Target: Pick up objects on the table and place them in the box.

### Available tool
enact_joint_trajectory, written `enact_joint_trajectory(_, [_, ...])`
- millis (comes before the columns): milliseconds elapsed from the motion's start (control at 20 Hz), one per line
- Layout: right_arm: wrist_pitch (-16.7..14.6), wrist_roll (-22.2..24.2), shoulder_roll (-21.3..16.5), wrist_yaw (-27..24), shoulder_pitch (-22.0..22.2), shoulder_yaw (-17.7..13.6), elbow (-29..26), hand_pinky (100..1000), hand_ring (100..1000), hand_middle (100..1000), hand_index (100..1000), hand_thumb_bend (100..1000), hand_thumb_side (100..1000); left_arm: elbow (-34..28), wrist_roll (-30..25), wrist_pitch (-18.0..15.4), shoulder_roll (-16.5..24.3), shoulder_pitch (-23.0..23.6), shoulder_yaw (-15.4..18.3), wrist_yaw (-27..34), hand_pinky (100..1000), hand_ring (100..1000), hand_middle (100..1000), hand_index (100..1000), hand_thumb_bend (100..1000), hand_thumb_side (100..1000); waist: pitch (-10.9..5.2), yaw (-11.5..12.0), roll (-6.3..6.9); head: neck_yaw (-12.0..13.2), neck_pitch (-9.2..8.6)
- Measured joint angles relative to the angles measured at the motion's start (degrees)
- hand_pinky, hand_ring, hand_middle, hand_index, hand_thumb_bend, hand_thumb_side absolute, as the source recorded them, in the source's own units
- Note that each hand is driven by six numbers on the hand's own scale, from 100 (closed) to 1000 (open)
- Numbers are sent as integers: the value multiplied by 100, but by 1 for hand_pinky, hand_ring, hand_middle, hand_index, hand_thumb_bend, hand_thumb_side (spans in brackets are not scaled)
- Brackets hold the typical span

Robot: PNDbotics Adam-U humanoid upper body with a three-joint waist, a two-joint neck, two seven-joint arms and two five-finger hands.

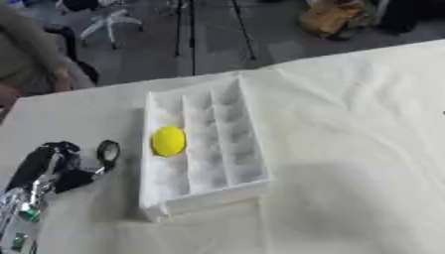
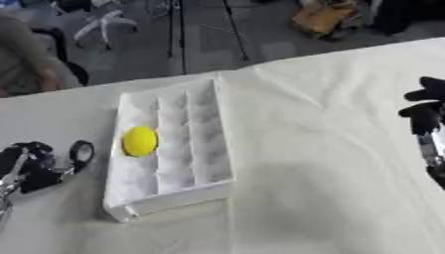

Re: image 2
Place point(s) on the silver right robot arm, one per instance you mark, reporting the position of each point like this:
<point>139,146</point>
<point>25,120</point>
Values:
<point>433,150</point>

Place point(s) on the tan bag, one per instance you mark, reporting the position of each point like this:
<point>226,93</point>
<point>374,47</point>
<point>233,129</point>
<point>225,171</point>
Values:
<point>324,18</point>

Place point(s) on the black tripod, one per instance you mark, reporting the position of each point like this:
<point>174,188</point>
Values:
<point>181,36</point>

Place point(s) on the white office chair base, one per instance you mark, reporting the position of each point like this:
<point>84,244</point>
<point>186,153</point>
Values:
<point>104,23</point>

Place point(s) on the black tape roll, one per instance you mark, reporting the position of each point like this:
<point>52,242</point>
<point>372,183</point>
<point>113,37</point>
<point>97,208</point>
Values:
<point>82,152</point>

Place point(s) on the person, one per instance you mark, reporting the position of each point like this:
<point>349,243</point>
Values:
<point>23,59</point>

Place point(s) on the yellow ball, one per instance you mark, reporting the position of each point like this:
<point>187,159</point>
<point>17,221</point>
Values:
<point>139,141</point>

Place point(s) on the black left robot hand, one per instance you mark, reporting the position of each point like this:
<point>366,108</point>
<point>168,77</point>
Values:
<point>39,173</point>

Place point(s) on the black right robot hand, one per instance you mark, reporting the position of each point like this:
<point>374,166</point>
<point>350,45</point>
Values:
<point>426,114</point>

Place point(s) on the black bag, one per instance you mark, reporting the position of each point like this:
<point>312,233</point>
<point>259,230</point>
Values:
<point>405,15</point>

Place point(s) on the white compartment box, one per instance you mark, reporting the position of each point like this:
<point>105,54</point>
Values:
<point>174,149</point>

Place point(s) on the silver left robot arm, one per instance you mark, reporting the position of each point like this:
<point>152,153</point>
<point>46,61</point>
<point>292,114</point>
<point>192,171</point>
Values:
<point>4,205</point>

